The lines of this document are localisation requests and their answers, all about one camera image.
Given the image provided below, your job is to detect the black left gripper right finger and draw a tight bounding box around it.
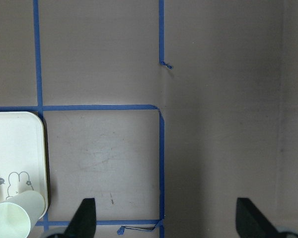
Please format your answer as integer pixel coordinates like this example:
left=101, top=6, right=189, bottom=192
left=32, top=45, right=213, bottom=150
left=235, top=197, right=279, bottom=238

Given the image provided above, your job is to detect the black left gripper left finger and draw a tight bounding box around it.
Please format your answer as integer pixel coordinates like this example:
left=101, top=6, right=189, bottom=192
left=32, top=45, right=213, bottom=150
left=64, top=198, right=96, bottom=238

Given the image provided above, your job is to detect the pale green plastic cup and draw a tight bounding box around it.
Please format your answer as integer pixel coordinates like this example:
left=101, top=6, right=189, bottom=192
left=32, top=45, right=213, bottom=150
left=0, top=190, right=46, bottom=238

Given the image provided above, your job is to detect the cream white plastic tray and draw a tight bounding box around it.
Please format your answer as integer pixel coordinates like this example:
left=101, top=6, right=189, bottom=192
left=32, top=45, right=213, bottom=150
left=0, top=112, right=49, bottom=208

